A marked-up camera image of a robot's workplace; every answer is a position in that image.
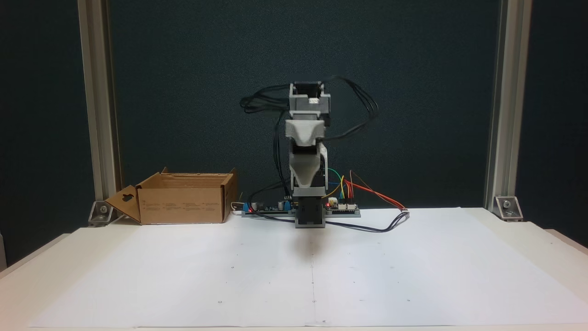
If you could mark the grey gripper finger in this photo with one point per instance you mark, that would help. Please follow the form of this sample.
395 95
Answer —
306 170

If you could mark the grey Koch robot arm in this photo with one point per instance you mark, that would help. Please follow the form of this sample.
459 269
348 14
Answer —
308 105

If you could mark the blue circuit board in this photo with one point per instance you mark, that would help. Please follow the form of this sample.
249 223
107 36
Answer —
268 209

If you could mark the brown cardboard box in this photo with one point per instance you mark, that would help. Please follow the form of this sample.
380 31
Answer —
179 204

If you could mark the large white paper sheet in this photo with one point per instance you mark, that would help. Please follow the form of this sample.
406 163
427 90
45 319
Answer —
413 276

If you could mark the metal corner bracket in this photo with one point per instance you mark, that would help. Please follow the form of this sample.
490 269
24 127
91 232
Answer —
102 212
507 208

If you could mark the aluminium frame post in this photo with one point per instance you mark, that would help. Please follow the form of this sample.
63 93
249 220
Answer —
507 92
98 92

